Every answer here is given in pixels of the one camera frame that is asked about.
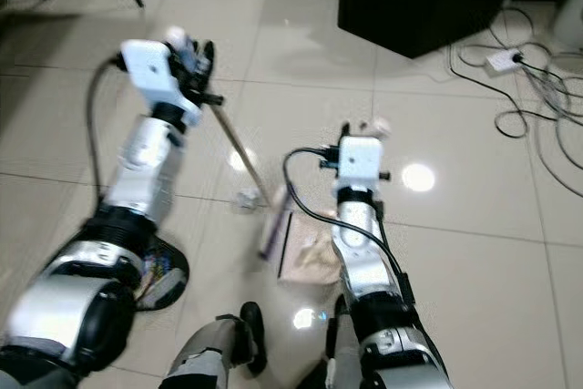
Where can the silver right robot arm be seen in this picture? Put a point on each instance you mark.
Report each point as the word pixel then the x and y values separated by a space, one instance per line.
pixel 360 248

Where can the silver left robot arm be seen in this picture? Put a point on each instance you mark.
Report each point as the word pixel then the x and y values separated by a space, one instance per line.
pixel 146 170

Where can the crumpled white paper scrap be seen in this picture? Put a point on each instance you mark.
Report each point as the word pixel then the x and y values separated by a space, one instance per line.
pixel 247 199

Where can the large black box cabinet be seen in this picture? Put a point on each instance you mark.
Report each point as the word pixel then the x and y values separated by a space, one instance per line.
pixel 428 6

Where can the white power strip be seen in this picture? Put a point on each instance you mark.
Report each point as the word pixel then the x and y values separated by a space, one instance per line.
pixel 501 61

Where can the robot right leg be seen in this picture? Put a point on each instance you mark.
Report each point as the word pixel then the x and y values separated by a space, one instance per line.
pixel 344 348

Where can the robot leg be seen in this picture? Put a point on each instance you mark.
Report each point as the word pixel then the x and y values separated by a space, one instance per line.
pixel 223 348
pixel 344 348

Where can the robot left leg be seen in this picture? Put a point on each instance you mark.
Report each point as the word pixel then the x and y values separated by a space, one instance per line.
pixel 223 348

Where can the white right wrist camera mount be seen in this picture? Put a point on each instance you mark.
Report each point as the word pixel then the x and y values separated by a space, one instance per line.
pixel 361 163

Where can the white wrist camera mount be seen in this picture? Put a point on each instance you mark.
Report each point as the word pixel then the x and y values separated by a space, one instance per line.
pixel 153 75
pixel 361 163

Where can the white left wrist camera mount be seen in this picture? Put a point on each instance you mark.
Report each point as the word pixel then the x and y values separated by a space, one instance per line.
pixel 153 75

